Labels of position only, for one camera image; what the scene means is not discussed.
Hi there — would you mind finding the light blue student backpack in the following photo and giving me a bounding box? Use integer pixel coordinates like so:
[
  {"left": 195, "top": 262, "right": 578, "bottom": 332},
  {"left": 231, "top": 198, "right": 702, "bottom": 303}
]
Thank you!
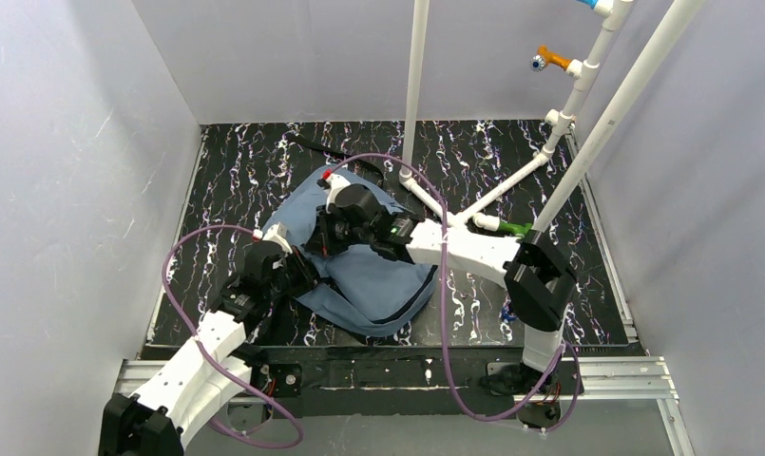
[{"left": 263, "top": 164, "right": 438, "bottom": 337}]

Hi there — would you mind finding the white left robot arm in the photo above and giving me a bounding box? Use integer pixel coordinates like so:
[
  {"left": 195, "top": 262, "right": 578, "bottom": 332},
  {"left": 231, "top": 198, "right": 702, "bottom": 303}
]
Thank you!
[{"left": 98, "top": 240, "right": 320, "bottom": 455}]

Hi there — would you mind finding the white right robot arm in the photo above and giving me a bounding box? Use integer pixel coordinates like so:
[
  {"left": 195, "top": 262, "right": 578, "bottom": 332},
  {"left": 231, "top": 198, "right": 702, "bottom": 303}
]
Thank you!
[{"left": 305, "top": 174, "right": 576, "bottom": 371}]

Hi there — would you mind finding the green marker pen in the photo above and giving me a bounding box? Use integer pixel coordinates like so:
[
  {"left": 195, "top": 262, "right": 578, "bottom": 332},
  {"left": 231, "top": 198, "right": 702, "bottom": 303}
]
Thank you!
[{"left": 497, "top": 221, "right": 532, "bottom": 238}]

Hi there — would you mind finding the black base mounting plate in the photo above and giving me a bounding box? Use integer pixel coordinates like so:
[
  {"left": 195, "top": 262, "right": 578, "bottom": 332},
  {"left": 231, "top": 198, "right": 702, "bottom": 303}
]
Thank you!
[{"left": 193, "top": 342, "right": 648, "bottom": 422}]

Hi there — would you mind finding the orange blue pipe valve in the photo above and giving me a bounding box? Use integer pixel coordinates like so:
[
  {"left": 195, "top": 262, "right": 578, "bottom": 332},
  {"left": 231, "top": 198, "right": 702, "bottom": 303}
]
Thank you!
[{"left": 530, "top": 45, "right": 572, "bottom": 72}]

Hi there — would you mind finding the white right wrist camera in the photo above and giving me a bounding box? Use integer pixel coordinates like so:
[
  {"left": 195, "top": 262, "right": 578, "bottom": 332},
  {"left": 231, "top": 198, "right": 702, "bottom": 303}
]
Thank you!
[{"left": 317, "top": 169, "right": 352, "bottom": 212}]

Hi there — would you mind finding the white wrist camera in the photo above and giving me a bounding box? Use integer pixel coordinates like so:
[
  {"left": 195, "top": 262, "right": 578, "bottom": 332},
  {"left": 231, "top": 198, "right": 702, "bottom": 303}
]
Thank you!
[
  {"left": 317, "top": 169, "right": 352, "bottom": 212},
  {"left": 252, "top": 222, "right": 293, "bottom": 254}
]

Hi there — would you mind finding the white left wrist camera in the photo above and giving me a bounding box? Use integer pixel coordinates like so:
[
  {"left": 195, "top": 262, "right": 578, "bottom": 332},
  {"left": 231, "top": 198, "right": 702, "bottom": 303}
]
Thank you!
[{"left": 252, "top": 222, "right": 293, "bottom": 254}]

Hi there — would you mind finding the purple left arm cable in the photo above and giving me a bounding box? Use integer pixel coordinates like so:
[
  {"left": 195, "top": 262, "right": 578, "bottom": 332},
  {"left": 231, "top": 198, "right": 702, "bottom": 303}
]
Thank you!
[{"left": 162, "top": 224, "right": 306, "bottom": 451}]

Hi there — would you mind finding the aluminium rail frame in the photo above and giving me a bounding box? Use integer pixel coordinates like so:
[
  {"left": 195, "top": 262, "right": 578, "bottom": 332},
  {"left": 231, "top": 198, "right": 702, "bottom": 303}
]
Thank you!
[{"left": 98, "top": 355, "right": 698, "bottom": 456}]

